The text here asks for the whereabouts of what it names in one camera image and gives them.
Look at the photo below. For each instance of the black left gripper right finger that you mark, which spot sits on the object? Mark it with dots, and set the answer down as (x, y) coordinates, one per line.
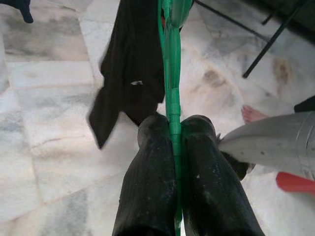
(211, 196)

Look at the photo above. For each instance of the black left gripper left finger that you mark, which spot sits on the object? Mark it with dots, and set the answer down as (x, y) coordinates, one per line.
(147, 191)

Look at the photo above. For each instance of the green plastic hanger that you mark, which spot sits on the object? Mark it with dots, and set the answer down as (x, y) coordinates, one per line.
(173, 103)

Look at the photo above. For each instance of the black garment red stripe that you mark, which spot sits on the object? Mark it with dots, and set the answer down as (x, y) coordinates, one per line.
(133, 61)

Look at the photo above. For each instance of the person's bare foot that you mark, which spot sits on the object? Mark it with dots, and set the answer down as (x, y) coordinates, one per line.
(251, 114)

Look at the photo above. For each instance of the black folding chair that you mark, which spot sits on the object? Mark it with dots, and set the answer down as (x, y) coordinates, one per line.
(265, 50)

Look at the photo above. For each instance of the navy T-shirt red collar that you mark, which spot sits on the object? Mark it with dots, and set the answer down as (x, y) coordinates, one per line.
(24, 12)

